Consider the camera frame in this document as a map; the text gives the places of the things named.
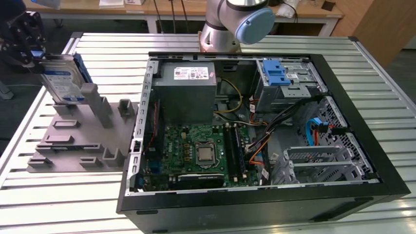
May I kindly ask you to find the green motherboard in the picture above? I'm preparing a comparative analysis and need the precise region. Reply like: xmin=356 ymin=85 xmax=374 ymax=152
xmin=143 ymin=123 xmax=260 ymax=191

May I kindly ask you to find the hard disk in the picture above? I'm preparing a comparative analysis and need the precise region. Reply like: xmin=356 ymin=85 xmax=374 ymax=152
xmin=31 ymin=50 xmax=94 ymax=105

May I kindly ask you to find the black open PC case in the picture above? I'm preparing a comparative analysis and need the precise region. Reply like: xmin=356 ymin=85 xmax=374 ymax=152
xmin=116 ymin=51 xmax=411 ymax=234

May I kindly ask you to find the black cable bundle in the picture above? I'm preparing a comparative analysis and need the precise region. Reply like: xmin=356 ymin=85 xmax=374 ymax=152
xmin=247 ymin=97 xmax=312 ymax=153

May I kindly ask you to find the silver CPU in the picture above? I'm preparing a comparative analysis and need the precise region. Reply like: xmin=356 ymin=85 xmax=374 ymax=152
xmin=196 ymin=144 xmax=215 ymax=164

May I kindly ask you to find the black RAM stick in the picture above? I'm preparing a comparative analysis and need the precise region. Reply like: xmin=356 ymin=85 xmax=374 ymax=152
xmin=232 ymin=123 xmax=248 ymax=178

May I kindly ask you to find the wooden cabinet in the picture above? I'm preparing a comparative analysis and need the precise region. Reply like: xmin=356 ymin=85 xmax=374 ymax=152
xmin=331 ymin=0 xmax=416 ymax=69

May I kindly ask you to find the red power wire black plug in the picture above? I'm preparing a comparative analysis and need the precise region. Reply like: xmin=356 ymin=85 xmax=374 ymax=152
xmin=320 ymin=124 xmax=347 ymax=137

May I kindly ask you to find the blue drive cage latch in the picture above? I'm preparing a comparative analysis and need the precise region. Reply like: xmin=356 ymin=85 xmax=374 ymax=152
xmin=263 ymin=59 xmax=291 ymax=86

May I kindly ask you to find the wooden desk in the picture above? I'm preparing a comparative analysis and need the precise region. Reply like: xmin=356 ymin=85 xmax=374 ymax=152
xmin=0 ymin=0 xmax=346 ymax=35

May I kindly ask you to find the black graphics card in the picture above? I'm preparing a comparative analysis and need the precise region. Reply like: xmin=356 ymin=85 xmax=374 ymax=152
xmin=171 ymin=172 xmax=226 ymax=190

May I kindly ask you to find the grey power supply unit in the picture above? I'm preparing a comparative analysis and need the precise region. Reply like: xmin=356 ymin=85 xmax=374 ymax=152
xmin=152 ymin=61 xmax=218 ymax=125

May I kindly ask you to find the metal disk bay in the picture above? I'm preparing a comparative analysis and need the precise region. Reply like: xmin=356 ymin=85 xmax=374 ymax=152
xmin=283 ymin=145 xmax=371 ymax=185

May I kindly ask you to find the yellow wire bundle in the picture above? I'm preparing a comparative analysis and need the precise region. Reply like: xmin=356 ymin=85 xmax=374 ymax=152
xmin=216 ymin=78 xmax=244 ymax=114

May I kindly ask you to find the blue data wire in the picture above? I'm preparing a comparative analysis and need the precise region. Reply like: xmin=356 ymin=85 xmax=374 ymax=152
xmin=306 ymin=117 xmax=326 ymax=147

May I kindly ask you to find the white paper sheet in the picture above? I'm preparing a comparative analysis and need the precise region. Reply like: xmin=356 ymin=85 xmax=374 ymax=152
xmin=99 ymin=0 xmax=126 ymax=8

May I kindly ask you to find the grey parts rack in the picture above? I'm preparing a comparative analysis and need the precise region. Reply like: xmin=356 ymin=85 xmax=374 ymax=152
xmin=26 ymin=82 xmax=140 ymax=174

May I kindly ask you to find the orange data cable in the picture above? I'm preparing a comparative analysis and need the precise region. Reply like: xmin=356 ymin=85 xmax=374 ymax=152
xmin=250 ymin=149 xmax=264 ymax=166

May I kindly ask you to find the metal optical drive cage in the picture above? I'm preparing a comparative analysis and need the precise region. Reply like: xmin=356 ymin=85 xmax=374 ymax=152
xmin=254 ymin=58 xmax=330 ymax=113

